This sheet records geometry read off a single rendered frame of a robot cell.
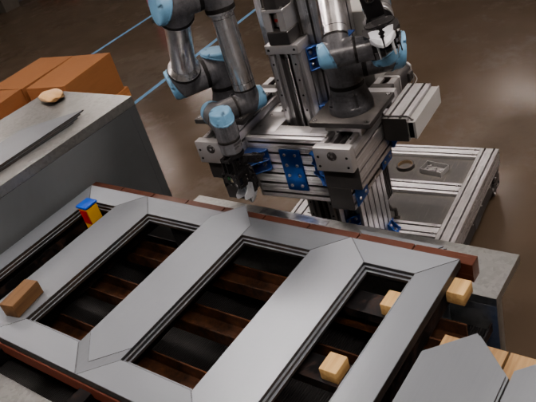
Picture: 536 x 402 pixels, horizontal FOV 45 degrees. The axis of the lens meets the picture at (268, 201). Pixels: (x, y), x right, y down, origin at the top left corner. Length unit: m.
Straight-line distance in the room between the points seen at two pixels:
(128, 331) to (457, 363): 0.90
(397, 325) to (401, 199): 1.60
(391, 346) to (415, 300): 0.16
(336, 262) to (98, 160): 1.29
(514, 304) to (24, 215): 1.98
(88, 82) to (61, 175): 2.83
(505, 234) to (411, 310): 1.61
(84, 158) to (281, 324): 1.33
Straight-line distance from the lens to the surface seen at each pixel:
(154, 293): 2.00
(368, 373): 1.57
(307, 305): 1.76
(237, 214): 2.20
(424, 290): 1.73
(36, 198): 2.66
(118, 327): 1.95
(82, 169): 2.76
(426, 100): 2.40
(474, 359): 1.56
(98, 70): 5.59
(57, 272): 2.31
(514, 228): 3.28
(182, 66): 2.27
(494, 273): 2.01
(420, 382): 1.52
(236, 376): 1.65
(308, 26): 2.34
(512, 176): 3.64
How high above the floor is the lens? 2.01
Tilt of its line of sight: 32 degrees down
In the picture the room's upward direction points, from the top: 17 degrees counter-clockwise
